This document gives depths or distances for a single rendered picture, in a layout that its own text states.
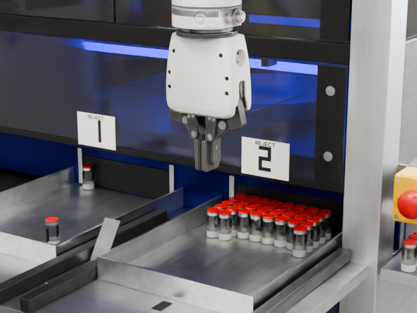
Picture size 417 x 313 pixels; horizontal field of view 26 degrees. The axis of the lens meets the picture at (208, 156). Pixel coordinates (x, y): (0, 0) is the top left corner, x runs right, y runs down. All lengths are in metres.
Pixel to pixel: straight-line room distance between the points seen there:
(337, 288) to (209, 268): 0.19
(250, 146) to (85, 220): 0.33
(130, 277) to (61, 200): 0.42
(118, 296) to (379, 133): 0.44
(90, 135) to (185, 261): 0.35
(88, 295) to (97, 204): 0.39
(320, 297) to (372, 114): 0.27
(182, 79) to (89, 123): 0.53
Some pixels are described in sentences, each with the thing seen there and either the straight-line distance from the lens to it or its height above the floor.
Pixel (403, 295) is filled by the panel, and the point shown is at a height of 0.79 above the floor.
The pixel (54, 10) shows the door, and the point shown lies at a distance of 1.64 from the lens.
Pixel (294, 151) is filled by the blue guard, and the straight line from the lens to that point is 1.39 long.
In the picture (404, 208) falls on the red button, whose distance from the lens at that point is 1.30.
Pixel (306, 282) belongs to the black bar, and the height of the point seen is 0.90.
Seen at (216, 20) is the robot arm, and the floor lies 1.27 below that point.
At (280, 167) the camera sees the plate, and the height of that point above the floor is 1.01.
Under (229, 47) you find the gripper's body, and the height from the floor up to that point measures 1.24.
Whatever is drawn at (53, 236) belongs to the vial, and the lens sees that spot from 1.45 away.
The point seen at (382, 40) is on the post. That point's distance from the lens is 1.30.
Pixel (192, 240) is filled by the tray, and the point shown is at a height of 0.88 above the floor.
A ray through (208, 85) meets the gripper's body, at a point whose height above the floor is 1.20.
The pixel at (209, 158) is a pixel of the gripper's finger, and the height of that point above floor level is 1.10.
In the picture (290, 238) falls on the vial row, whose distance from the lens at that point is 1.42.
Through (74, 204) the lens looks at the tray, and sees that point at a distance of 1.66.
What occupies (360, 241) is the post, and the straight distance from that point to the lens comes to 1.39.
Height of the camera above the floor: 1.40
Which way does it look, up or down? 16 degrees down
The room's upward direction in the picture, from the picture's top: straight up
